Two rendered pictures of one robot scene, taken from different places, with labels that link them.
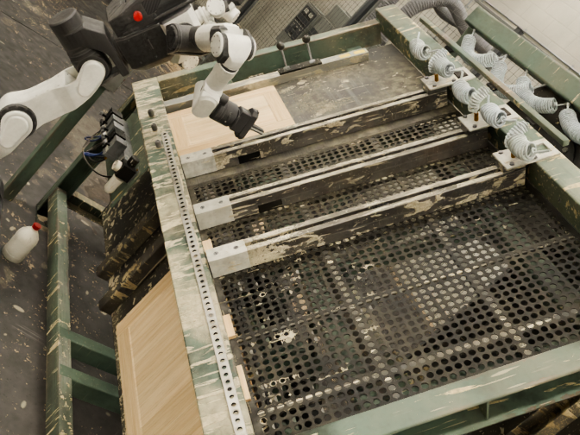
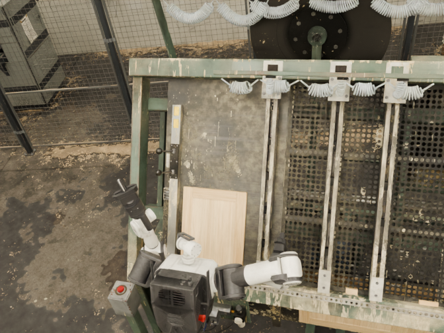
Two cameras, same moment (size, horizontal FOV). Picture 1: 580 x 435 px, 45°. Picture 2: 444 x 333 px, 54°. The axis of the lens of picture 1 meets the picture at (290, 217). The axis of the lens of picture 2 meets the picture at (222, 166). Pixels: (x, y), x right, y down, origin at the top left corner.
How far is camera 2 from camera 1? 226 cm
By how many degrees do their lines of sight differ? 38
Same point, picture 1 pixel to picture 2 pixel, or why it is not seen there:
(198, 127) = (211, 254)
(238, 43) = (296, 267)
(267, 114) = (221, 204)
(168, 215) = (314, 306)
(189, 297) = (402, 319)
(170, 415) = not seen: hidden behind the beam
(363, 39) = (146, 93)
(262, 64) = (143, 180)
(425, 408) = not seen: outside the picture
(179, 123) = not seen: hidden behind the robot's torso
